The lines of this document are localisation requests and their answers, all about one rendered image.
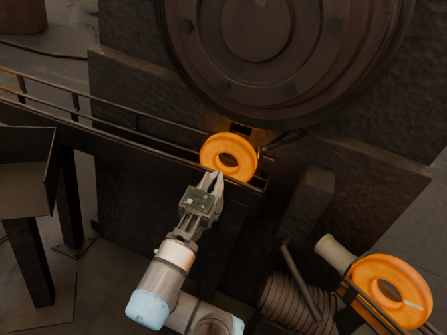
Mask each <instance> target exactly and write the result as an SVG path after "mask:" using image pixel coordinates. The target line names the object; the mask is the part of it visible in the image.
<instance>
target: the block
mask: <svg viewBox="0 0 447 335"><path fill-rule="evenodd" d="M334 186H335V172H333V171H332V170H329V169H327V168H325V167H321V166H318V165H317V164H314V163H308V164H307V165H306V166H305V167H304V169H303V171H302V173H301V175H300V177H299V179H298V181H297V183H296V185H295V187H294V189H293V191H292V192H291V195H290V196H289V199H288V200H287V203H286V204H285V207H284V208H283V211H282V212H281V214H280V216H279V218H278V221H277V225H276V228H275V232H274V235H273V238H274V240H275V241H277V242H278V243H280V242H281V241H282V240H283V239H284V238H285V237H286V236H290V237H291V238H292V242H290V244H288V247H290V248H292V249H298V248H299V247H300V246H301V245H302V243H303V241H304V240H305V238H306V237H307V235H308V234H309V232H310V230H311V229H312V228H313V226H314V224H315V223H316V221H317V220H318V218H319V217H320V215H321V214H322V212H323V210H324V209H325V208H326V206H327V204H328V202H329V201H330V200H331V198H332V196H333V194H334Z"/></svg>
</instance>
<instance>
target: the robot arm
mask: <svg viewBox="0 0 447 335"><path fill-rule="evenodd" d="M215 180H216V184H215V185H214V190H213V192H211V193H207V190H208V189H209V188H210V187H211V186H212V183H213V182H214V181H215ZM223 206H224V177H223V174H222V172H221V171H219V170H217V171H215V172H212V173H211V174H209V172H208V171H207V172H206V173H205V175H204V177H203V180H201V182H199V184H198V185H197V186H196V187H193V186H191V185H189V186H188V188H187V190H186V192H185V194H184V196H183V197H182V199H181V201H180V202H179V204H178V213H179V217H180V218H181V221H180V222H179V224H178V226H177V228H176V227H175V229H174V231H173V232H169V233H168V234H167V235H166V238H165V240H164V241H162V244H161V245H160V248H159V249H155V250H154V254H155V256H154V258H153V259H152V261H151V263H150V265H149V266H148V268H147V270H146V272H145V273H144V276H143V277H142V279H141V281H140V283H139V284H138V286H137V288H136V290H135V291H134V292H133V293H132V295H131V299H130V302H129V303H128V306H127V307H126V310H125V313H126V315H127V317H129V318H131V319H132V320H134V321H136V322H138V323H140V324H142V325H144V326H146V327H148V328H150V329H153V330H159V329H161V327H162V326H163V325H165V326H167V327H169V328H171V329H173V330H175V331H177V332H179V333H181V334H183V335H243V331H244V323H243V321H242V320H241V319H239V318H237V317H235V316H234V315H233V314H232V313H229V312H225V311H223V310H221V309H219V308H217V307H215V306H212V305H210V304H208V303H206V302H204V301H202V300H200V299H198V298H196V297H194V296H192V295H190V294H188V293H186V292H183V291H181V290H180V289H181V287H182V285H183V282H184V280H185V278H186V276H187V275H188V273H189V270H190V268H191V266H192V264H193V262H194V259H195V258H196V256H195V254H196V253H197V251H198V246H197V245H196V244H195V242H196V241H197V240H198V239H199V238H200V237H201V234H202V232H203V231H206V229H209V228H211V226H212V225H211V224H212V222H213V221H217V220H218V217H219V216H220V214H221V212H222V209H223Z"/></svg>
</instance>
